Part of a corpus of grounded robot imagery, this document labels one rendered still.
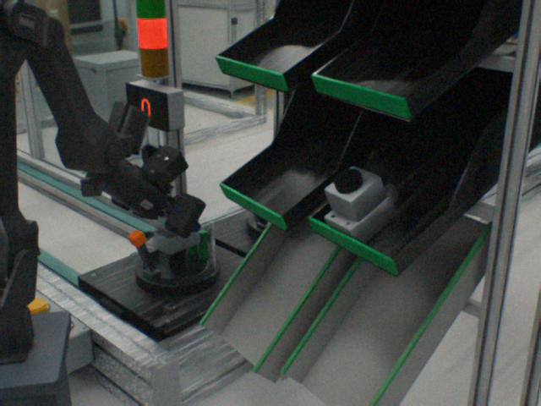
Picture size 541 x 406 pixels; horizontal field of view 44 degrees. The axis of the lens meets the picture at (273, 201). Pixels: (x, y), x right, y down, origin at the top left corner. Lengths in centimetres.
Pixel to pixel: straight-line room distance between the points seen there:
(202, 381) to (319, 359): 23
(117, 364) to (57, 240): 48
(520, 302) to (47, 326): 85
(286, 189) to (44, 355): 34
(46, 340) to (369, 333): 38
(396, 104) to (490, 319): 29
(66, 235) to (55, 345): 64
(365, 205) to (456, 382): 47
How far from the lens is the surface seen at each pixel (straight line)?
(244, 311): 92
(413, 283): 82
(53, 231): 148
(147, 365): 94
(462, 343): 119
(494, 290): 77
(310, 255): 90
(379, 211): 72
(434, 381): 109
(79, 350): 105
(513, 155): 71
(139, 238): 104
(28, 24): 76
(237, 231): 128
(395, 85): 67
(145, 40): 121
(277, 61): 78
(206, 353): 100
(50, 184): 165
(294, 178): 83
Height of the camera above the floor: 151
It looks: 23 degrees down
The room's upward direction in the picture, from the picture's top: straight up
